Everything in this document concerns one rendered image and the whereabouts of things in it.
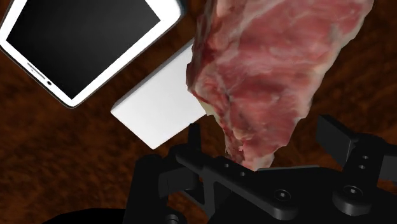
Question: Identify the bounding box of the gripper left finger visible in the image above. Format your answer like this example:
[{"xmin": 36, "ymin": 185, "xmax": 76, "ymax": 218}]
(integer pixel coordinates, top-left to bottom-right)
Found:
[{"xmin": 123, "ymin": 123, "xmax": 299, "ymax": 224}]

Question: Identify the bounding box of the white flat box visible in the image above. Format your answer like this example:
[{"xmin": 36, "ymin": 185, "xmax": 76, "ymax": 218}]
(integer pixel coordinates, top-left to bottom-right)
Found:
[{"xmin": 110, "ymin": 38, "xmax": 207, "ymax": 150}]

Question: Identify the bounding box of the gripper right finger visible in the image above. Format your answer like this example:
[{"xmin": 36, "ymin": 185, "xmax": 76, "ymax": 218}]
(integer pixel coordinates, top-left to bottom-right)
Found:
[{"xmin": 316, "ymin": 115, "xmax": 397, "ymax": 216}]

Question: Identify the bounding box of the white tablet with black screen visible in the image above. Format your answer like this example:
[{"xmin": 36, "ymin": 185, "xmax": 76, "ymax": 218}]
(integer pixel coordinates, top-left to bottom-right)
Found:
[{"xmin": 0, "ymin": 0, "xmax": 187, "ymax": 109}]

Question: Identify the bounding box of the raw red meat slab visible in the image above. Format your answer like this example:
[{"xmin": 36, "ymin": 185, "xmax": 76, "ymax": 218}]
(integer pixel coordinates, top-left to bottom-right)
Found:
[{"xmin": 186, "ymin": 0, "xmax": 375, "ymax": 172}]

